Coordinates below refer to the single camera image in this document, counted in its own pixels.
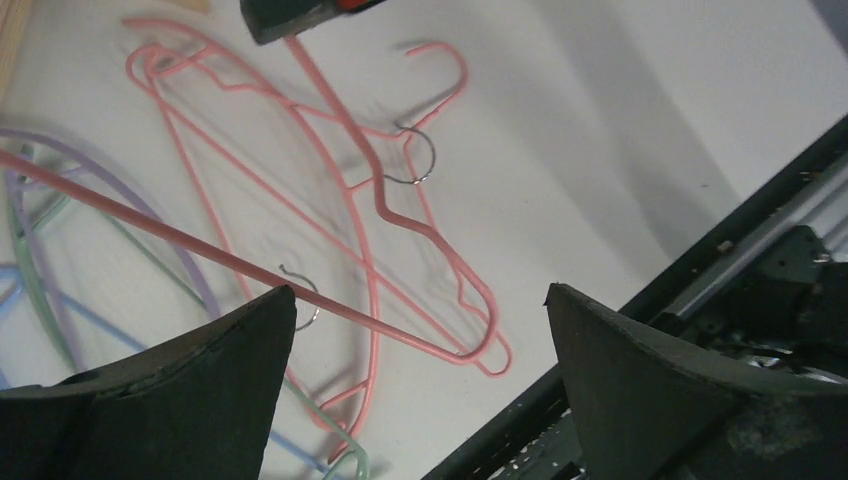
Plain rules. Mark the pink curved plastic hanger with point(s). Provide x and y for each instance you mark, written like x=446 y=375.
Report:
x=149 y=64

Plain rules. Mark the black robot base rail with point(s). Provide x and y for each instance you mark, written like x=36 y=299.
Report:
x=767 y=287

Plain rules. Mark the blue plastic hanger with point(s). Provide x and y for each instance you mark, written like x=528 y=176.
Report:
x=10 y=299

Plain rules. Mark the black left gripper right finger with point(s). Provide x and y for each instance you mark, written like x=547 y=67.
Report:
x=648 y=405

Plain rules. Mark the green plastic hanger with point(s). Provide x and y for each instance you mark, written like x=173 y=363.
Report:
x=43 y=292

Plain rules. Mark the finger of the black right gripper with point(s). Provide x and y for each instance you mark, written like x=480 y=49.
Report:
x=270 y=20

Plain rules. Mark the wooden clothes rack frame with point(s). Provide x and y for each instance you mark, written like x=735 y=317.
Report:
x=49 y=48

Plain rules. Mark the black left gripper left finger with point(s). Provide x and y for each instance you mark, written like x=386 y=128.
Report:
x=199 y=406

